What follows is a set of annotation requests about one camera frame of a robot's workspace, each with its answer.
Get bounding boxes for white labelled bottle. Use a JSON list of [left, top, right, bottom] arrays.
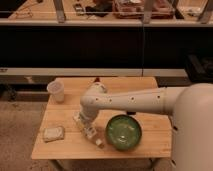
[[73, 113, 104, 148]]

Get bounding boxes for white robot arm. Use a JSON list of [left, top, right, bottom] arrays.
[[79, 83, 213, 171]]

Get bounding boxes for red brown small bottle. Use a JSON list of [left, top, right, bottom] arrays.
[[94, 77, 100, 83]]

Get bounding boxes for green ceramic bowl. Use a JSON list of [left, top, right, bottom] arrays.
[[105, 114, 142, 151]]

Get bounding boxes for wooden table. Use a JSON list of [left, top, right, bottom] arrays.
[[32, 77, 172, 162]]

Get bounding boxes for black remote control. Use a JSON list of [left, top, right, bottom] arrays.
[[126, 112, 136, 115]]

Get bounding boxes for grey sponge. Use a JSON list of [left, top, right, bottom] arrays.
[[43, 126, 65, 142]]

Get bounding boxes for red tray on shelf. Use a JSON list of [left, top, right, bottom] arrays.
[[113, 0, 175, 19]]

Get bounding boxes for metal shelf rail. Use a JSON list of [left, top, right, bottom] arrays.
[[0, 19, 213, 28]]

